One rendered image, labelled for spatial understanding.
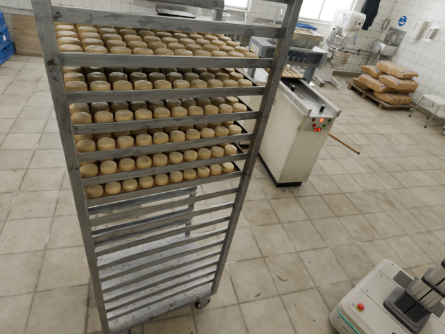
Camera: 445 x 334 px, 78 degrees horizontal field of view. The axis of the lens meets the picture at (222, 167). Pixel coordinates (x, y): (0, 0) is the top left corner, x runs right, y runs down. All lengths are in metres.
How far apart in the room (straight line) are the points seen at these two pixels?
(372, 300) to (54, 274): 1.97
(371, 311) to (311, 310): 0.37
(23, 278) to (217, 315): 1.21
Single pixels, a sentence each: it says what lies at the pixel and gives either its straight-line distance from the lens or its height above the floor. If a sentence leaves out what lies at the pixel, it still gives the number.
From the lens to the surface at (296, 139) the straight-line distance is 2.51.
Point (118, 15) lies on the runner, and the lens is 0.72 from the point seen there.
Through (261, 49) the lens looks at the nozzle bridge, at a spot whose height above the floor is 1.14.
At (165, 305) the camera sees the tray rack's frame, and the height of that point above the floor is 0.15.
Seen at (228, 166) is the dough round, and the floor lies 1.06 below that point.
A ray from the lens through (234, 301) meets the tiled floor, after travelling 1.99.
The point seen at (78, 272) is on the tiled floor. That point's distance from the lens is 2.10.
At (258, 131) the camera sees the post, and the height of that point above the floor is 1.27.
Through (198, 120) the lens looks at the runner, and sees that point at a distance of 0.89.
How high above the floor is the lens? 1.73
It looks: 36 degrees down
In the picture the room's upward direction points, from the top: 12 degrees clockwise
